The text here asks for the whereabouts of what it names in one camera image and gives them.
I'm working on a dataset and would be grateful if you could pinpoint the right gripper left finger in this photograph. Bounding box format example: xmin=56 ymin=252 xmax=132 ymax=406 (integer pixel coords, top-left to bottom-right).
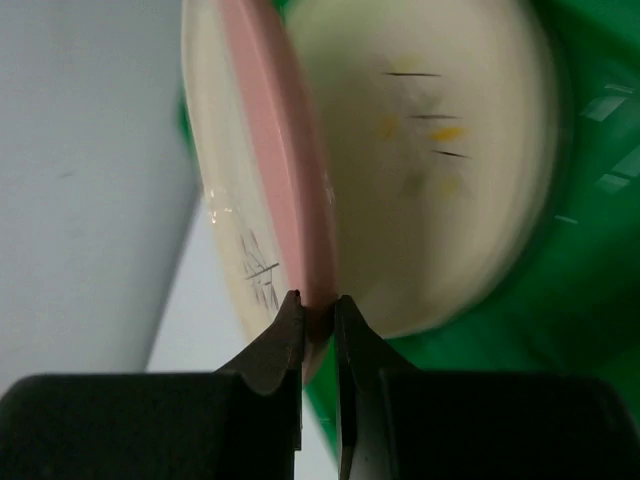
xmin=1 ymin=291 xmax=305 ymax=479

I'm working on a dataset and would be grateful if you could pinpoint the green plastic bin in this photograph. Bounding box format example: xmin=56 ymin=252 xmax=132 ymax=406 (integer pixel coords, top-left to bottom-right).
xmin=172 ymin=0 xmax=640 ymax=480

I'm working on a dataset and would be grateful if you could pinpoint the yellow and cream plate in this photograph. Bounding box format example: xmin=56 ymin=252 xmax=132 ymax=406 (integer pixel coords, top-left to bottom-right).
xmin=285 ymin=1 xmax=560 ymax=338

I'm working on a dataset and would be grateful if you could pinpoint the red and cream plate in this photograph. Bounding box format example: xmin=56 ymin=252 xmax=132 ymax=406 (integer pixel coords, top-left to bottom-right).
xmin=181 ymin=1 xmax=337 ymax=380

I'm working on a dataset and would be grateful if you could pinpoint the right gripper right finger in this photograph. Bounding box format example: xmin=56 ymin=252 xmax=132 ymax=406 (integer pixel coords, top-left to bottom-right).
xmin=333 ymin=296 xmax=639 ymax=479

